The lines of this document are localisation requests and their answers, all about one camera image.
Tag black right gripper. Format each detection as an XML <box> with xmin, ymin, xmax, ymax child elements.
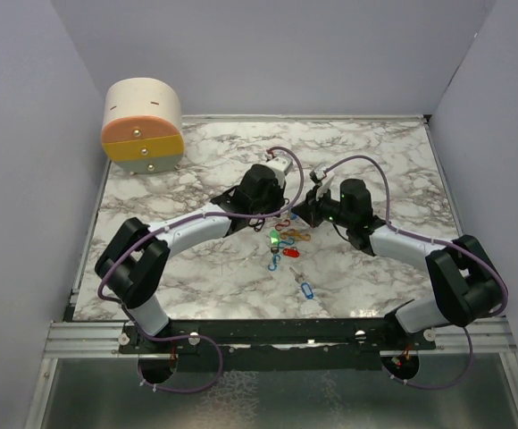
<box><xmin>291</xmin><ymin>184</ymin><xmax>354</xmax><ymax>229</ymax></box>

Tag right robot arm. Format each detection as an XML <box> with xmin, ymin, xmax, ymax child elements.
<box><xmin>292</xmin><ymin>179</ymin><xmax>507</xmax><ymax>349</ymax></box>

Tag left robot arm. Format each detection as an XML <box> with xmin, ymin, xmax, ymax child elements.
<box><xmin>95</xmin><ymin>156</ymin><xmax>292</xmax><ymax>353</ymax></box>

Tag black key tag with key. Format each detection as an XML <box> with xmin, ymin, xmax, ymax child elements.
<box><xmin>253</xmin><ymin>220</ymin><xmax>264</xmax><ymax>232</ymax></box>

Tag red S-shaped carabiner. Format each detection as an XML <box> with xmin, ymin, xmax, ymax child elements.
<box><xmin>274</xmin><ymin>219</ymin><xmax>291</xmax><ymax>231</ymax></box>

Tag green key tag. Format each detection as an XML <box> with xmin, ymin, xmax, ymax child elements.
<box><xmin>270</xmin><ymin>230</ymin><xmax>280</xmax><ymax>247</ymax></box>

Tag orange s-shaped carabiner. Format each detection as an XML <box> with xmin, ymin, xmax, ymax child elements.
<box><xmin>280</xmin><ymin>229</ymin><xmax>299</xmax><ymax>240</ymax></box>
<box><xmin>293</xmin><ymin>231</ymin><xmax>311</xmax><ymax>241</ymax></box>

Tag blue s-shaped carabiner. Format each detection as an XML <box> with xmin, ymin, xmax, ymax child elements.
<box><xmin>278</xmin><ymin>238</ymin><xmax>295</xmax><ymax>249</ymax></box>
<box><xmin>267</xmin><ymin>254</ymin><xmax>281</xmax><ymax>272</ymax></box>

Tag red key tag with key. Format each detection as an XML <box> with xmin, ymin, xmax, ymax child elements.
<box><xmin>281</xmin><ymin>248</ymin><xmax>300</xmax><ymax>258</ymax></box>

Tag blue window tag with key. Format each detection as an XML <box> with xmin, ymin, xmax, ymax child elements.
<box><xmin>289</xmin><ymin>267</ymin><xmax>314</xmax><ymax>299</ymax></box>

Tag round three-drawer storage box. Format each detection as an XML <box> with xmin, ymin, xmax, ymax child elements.
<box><xmin>101</xmin><ymin>77</ymin><xmax>185</xmax><ymax>174</ymax></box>

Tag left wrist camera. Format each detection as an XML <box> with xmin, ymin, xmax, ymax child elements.
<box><xmin>264</xmin><ymin>156</ymin><xmax>294</xmax><ymax>188</ymax></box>

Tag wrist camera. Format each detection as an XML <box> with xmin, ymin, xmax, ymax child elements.
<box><xmin>264</xmin><ymin>156</ymin><xmax>294</xmax><ymax>188</ymax></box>
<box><xmin>309</xmin><ymin>164</ymin><xmax>334</xmax><ymax>201</ymax></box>

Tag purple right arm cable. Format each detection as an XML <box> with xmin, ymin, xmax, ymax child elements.
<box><xmin>325</xmin><ymin>155</ymin><xmax>509</xmax><ymax>390</ymax></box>

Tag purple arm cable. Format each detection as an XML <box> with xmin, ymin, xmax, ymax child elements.
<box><xmin>325</xmin><ymin>155</ymin><xmax>509</xmax><ymax>390</ymax></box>
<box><xmin>96</xmin><ymin>145</ymin><xmax>305</xmax><ymax>394</ymax></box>

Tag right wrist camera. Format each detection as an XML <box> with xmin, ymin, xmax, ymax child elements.
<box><xmin>309</xmin><ymin>164</ymin><xmax>334</xmax><ymax>201</ymax></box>

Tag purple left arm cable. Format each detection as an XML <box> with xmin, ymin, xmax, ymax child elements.
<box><xmin>96</xmin><ymin>145</ymin><xmax>305</xmax><ymax>394</ymax></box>

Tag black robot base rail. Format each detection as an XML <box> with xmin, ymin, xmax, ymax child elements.
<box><xmin>119</xmin><ymin>318</ymin><xmax>435</xmax><ymax>372</ymax></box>

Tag aluminium frame rail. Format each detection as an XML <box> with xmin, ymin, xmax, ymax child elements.
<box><xmin>44</xmin><ymin>317</ymin><xmax>518</xmax><ymax>358</ymax></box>

